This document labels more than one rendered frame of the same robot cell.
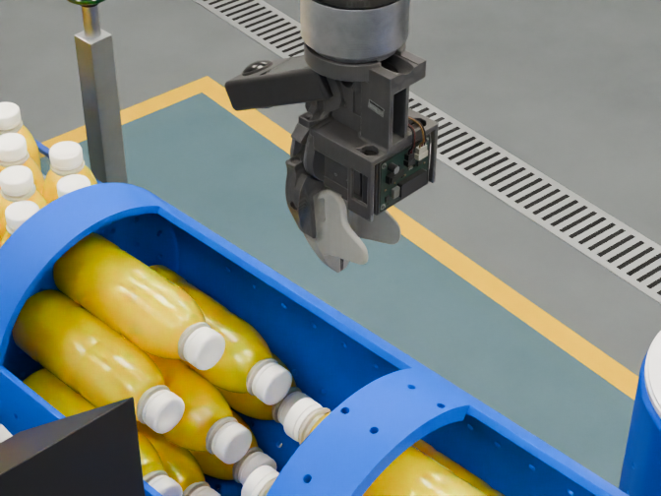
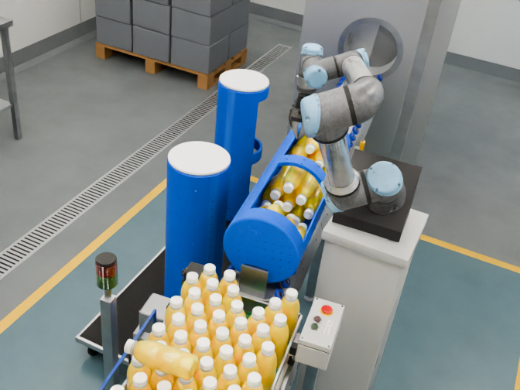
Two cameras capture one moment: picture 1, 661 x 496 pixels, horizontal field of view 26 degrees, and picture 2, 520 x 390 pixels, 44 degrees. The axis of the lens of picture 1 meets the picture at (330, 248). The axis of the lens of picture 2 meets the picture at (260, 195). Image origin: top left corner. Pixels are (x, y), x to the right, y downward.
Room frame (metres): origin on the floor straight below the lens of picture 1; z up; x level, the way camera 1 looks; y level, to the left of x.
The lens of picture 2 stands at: (2.04, 1.79, 2.54)
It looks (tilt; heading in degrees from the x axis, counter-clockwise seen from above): 35 degrees down; 240
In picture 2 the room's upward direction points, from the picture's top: 7 degrees clockwise
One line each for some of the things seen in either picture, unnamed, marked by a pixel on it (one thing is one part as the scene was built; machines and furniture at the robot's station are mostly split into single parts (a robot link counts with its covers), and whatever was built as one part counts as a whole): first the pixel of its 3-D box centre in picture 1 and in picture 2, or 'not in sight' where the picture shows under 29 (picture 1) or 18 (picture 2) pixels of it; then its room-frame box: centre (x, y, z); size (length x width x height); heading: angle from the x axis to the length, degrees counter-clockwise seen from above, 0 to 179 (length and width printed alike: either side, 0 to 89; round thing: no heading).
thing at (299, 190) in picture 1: (315, 182); not in sight; (0.87, 0.01, 1.45); 0.05 x 0.02 x 0.09; 135
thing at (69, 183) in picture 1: (74, 190); (209, 268); (1.35, 0.30, 1.09); 0.04 x 0.04 x 0.02
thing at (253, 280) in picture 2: not in sight; (253, 280); (1.18, 0.30, 0.99); 0.10 x 0.02 x 0.12; 136
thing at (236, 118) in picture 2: not in sight; (237, 148); (0.55, -1.16, 0.59); 0.28 x 0.28 x 0.88
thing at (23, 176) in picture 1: (16, 180); (212, 283); (1.37, 0.37, 1.09); 0.04 x 0.04 x 0.02
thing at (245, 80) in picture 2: not in sight; (244, 80); (0.55, -1.16, 1.03); 0.28 x 0.28 x 0.01
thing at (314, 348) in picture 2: not in sight; (320, 332); (1.11, 0.65, 1.05); 0.20 x 0.10 x 0.10; 46
